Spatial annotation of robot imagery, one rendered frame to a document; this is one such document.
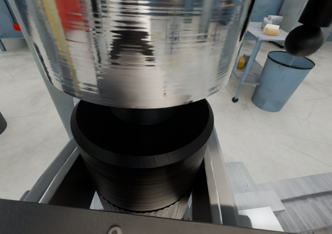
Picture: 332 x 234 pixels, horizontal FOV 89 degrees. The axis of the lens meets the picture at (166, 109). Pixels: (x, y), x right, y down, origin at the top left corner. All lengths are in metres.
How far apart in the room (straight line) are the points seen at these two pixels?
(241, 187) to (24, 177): 1.61
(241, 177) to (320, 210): 0.21
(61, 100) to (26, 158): 1.38
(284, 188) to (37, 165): 1.68
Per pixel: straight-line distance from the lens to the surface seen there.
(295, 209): 0.53
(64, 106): 0.56
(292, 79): 2.30
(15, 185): 1.77
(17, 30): 4.55
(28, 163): 1.85
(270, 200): 0.37
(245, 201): 0.34
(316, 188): 0.60
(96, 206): 0.52
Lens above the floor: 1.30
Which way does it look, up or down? 39 degrees down
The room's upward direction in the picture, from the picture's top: 5 degrees clockwise
